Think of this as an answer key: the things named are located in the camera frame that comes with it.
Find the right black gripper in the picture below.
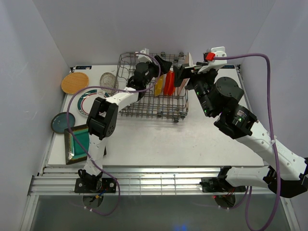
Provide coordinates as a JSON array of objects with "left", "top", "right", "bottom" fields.
[{"left": 172, "top": 62, "right": 218, "bottom": 118}]

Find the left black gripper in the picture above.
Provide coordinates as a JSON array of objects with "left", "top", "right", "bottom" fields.
[{"left": 144, "top": 56, "right": 173, "bottom": 87}]

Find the white rectangular plate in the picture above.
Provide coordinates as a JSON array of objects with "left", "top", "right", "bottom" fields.
[{"left": 178, "top": 52, "right": 193, "bottom": 95}]

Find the yellow dotted scalloped plate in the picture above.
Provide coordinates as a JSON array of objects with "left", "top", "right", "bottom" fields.
[{"left": 154, "top": 75, "right": 165, "bottom": 97}]

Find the orange round plate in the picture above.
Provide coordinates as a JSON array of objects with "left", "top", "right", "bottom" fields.
[
  {"left": 169, "top": 71, "right": 175, "bottom": 95},
  {"left": 163, "top": 71, "right": 175, "bottom": 96}
]

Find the white plate green rim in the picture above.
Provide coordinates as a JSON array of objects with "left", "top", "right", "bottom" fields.
[{"left": 77, "top": 89, "right": 109, "bottom": 117}]

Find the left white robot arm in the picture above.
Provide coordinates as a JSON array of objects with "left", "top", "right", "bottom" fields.
[{"left": 78, "top": 55, "right": 172, "bottom": 192}]

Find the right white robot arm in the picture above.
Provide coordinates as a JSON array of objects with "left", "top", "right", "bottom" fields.
[{"left": 173, "top": 64, "right": 308, "bottom": 198}]

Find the speckled beige small plate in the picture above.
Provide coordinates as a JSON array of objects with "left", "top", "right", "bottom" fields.
[{"left": 100, "top": 72, "right": 118, "bottom": 95}]

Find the woven bamboo round plate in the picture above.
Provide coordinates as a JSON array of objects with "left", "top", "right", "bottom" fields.
[{"left": 61, "top": 72, "right": 89, "bottom": 94}]

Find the dark teal round plate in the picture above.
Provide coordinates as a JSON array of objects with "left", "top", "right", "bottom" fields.
[{"left": 51, "top": 112, "right": 76, "bottom": 134}]

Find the teal square brown-rimmed plate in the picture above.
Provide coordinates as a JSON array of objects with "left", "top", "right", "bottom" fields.
[{"left": 64, "top": 125, "right": 90, "bottom": 165}]

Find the grey wire dish rack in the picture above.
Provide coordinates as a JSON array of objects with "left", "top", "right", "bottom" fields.
[{"left": 115, "top": 52, "right": 189, "bottom": 123}]

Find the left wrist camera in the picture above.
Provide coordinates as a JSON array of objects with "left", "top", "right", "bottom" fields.
[{"left": 135, "top": 48, "right": 153, "bottom": 63}]

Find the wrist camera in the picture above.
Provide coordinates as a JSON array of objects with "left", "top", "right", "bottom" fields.
[
  {"left": 198, "top": 46, "right": 227, "bottom": 74},
  {"left": 135, "top": 48, "right": 153, "bottom": 63}
]

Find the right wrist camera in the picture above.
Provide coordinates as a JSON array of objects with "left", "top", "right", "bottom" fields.
[{"left": 198, "top": 46, "right": 227, "bottom": 74}]

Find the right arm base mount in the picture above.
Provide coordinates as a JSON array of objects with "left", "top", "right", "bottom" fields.
[{"left": 199, "top": 177, "right": 233, "bottom": 193}]

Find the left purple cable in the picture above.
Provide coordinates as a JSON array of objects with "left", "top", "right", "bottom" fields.
[{"left": 66, "top": 51, "right": 161, "bottom": 217}]

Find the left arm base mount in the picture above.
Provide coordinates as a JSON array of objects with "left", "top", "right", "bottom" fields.
[{"left": 74, "top": 178, "right": 116, "bottom": 193}]

